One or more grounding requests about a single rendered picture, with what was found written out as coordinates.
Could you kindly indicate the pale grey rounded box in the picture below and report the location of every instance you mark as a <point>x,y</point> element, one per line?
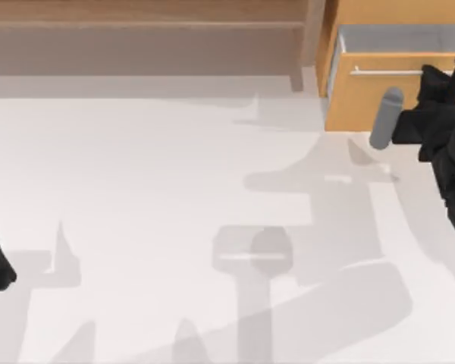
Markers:
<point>386,117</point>

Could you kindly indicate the grey pierced drawer inside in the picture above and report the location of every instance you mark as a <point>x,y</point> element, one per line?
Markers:
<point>394,39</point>

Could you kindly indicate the pale wooden drawer front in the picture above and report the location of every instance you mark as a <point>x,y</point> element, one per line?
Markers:
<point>360,102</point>

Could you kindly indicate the pale wooden cupboard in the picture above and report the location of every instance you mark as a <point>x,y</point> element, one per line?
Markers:
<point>383,11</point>

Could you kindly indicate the brown wooden open shelf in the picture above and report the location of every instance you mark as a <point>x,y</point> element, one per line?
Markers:
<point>144,45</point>

